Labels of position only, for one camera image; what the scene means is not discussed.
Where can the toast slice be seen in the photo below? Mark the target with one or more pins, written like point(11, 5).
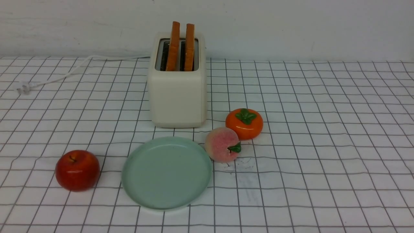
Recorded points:
point(173, 47)
point(189, 47)

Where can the pink peach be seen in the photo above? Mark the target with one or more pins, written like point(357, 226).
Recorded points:
point(222, 145)

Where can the cream white toaster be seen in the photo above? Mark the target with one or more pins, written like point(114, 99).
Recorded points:
point(177, 99)

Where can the orange persimmon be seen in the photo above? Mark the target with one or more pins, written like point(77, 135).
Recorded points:
point(247, 123)

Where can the light green plate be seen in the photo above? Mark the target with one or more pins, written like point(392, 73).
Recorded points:
point(166, 173)

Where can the white grid tablecloth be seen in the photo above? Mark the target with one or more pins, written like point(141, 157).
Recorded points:
point(335, 154)

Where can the red apple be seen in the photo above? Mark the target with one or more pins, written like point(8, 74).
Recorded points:
point(77, 170)

